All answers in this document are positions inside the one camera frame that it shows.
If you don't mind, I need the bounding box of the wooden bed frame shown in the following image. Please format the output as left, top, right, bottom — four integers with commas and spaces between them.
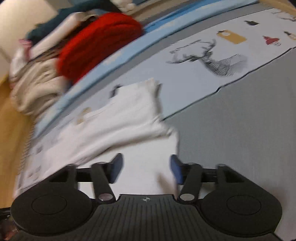
0, 76, 32, 208

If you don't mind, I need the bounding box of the folded beige blanket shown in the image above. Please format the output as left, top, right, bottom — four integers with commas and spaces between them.
9, 47, 70, 118

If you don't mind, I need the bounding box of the light blue pillow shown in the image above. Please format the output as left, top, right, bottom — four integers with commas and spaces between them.
34, 1, 257, 138

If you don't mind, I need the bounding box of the printed light bed sheet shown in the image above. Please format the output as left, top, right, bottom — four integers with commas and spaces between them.
14, 6, 296, 195

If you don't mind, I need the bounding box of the dark teal garment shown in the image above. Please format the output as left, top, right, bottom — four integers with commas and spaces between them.
25, 0, 121, 45

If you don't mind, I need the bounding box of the white small garment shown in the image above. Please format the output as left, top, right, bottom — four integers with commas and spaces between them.
16, 79, 179, 196

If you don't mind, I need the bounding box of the red knitted garment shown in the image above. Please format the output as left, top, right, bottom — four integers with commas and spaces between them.
57, 13, 144, 84

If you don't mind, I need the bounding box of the white pink folded garment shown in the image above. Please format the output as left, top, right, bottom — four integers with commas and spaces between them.
10, 12, 96, 83

